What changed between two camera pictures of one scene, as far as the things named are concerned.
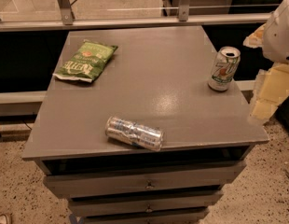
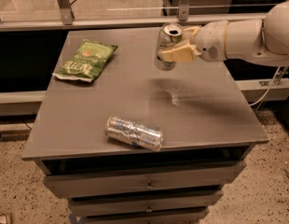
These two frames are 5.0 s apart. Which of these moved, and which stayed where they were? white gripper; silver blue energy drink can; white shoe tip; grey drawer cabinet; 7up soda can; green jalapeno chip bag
Moved: 7up soda can; white gripper
Stayed: grey drawer cabinet; green jalapeno chip bag; white shoe tip; silver blue energy drink can
